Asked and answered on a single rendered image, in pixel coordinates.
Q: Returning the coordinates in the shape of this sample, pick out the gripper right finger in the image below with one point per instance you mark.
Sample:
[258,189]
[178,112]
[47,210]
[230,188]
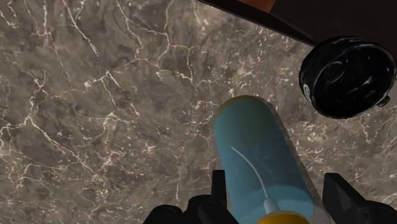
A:
[344,198]

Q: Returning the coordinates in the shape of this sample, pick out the black round bowl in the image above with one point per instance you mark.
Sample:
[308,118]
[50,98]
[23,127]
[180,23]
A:
[347,77]

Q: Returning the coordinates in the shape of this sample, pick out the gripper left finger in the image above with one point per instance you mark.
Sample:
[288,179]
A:
[211,208]

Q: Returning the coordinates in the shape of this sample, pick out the blue bottle with yellow cap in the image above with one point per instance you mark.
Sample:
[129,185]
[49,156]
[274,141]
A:
[260,161]

